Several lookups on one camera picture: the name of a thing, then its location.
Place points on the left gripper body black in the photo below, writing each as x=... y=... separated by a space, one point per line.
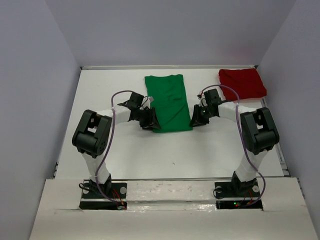
x=145 y=120

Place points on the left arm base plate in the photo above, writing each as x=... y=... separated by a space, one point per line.
x=92 y=199

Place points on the green t-shirt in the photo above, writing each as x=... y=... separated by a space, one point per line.
x=170 y=102

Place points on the aluminium rail right edge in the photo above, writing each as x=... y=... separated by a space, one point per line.
x=282 y=161

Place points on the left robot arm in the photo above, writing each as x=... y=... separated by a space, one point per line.
x=95 y=132

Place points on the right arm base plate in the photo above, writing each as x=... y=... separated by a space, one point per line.
x=228 y=199

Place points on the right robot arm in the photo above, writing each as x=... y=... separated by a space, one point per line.
x=258 y=134

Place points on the folded red t-shirt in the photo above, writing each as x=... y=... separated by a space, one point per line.
x=246 y=82

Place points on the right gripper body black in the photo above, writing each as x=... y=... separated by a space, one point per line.
x=202 y=115

